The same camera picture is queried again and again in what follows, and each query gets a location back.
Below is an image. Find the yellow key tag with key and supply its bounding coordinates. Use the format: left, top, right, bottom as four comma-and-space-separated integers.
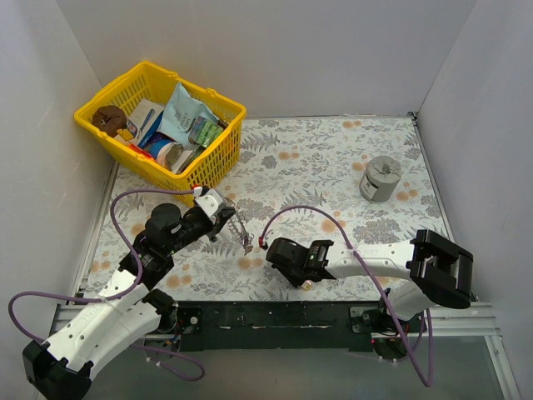
301, 281, 312, 291

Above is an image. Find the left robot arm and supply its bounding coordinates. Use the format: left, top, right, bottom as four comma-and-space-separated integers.
22, 200, 236, 399

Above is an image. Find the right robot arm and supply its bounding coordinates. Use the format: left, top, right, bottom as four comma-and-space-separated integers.
266, 229, 474, 332

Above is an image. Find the grey brown pouch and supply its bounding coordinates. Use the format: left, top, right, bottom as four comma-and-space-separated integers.
156, 142, 202, 174

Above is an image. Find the green snack packet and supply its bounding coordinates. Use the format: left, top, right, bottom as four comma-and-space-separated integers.
188, 116, 224, 148

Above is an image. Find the yellow plastic shopping basket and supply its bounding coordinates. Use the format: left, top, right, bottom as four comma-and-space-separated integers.
74, 61, 247, 191

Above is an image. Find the floral patterned table mat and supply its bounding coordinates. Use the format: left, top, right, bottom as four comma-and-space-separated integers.
82, 117, 468, 303

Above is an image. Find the light blue chips bag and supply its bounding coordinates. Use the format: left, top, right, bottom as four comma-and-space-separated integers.
157, 82, 218, 148

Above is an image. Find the white blue box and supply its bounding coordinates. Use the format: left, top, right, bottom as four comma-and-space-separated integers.
126, 98, 165, 148

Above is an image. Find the grey wrapped can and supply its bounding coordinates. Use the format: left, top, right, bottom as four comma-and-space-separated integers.
359, 155, 402, 203

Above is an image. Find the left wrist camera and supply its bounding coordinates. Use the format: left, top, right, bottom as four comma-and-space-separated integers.
192, 186, 226, 218

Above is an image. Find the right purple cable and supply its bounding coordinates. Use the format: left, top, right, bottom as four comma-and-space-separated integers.
257, 205, 436, 388

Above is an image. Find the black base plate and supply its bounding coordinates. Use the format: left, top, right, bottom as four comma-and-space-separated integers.
74, 291, 476, 351

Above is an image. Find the aluminium frame rail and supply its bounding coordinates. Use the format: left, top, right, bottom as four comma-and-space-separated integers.
32, 302, 521, 400

